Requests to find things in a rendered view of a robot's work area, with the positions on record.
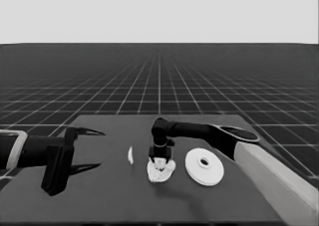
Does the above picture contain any large thick white disc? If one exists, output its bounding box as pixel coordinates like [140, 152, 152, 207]
[184, 147, 225, 187]

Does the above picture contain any white round carrier with pins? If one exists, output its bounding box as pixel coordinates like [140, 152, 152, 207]
[147, 158, 176, 184]

